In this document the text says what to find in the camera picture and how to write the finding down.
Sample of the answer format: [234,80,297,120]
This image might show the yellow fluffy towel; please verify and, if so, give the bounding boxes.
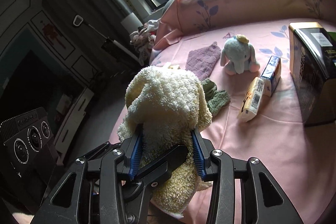
[116,66,212,219]

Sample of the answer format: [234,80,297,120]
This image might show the yellow tree tissue pack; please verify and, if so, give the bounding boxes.
[237,77,265,122]

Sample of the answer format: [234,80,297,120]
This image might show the green knitted scrunchie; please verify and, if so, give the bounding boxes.
[201,78,231,118]

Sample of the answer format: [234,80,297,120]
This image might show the large yellow tissue pack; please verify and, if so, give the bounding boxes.
[164,62,181,69]

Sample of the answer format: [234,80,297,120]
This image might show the purple washcloth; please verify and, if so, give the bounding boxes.
[185,42,221,81]

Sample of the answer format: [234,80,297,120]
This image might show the blue pocket tissue pack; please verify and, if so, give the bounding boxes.
[260,56,281,97]

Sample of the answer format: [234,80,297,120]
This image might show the pile of clothes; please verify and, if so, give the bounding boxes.
[129,20,159,66]

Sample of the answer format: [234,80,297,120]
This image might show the pink bed sheet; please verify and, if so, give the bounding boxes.
[153,19,335,223]

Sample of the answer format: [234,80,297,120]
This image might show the white paper roll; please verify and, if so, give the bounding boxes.
[121,12,143,34]

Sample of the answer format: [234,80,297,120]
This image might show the blue plush elephant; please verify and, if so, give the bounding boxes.
[220,34,260,76]

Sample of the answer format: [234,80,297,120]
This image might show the black gold tea box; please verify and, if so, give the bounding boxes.
[289,22,335,127]

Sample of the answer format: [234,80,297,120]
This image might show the green cardboard box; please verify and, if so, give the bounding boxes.
[328,32,336,42]

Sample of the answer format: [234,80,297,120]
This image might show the pink floral pillow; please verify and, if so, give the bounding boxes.
[153,0,335,51]

